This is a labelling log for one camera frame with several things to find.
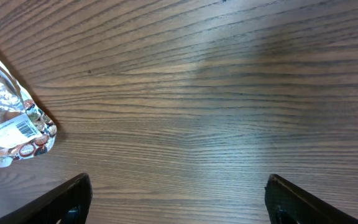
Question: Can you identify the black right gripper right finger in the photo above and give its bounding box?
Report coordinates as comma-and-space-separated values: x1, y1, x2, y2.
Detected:
265, 174, 358, 224

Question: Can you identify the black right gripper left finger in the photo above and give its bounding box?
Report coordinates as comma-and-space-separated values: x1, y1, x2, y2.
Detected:
0, 173, 93, 224

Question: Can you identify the beige nut snack pouch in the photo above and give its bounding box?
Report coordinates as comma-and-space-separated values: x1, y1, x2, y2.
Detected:
0, 61, 57, 168

